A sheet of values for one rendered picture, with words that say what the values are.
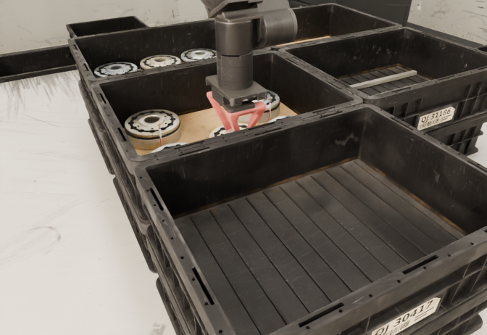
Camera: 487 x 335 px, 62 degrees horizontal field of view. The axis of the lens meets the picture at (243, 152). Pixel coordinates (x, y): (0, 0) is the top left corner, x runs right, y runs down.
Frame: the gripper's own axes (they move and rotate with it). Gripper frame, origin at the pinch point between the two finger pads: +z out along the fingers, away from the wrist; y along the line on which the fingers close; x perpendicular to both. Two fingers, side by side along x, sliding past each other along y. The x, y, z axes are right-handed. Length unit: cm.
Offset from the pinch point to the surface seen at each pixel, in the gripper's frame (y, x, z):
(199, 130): 10.3, 3.0, 3.9
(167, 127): 8.7, 9.8, 0.7
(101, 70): 42.9, 14.8, 0.1
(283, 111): 9.8, -16.2, 3.9
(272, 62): 18.0, -18.1, -3.9
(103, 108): 7.8, 20.0, -6.0
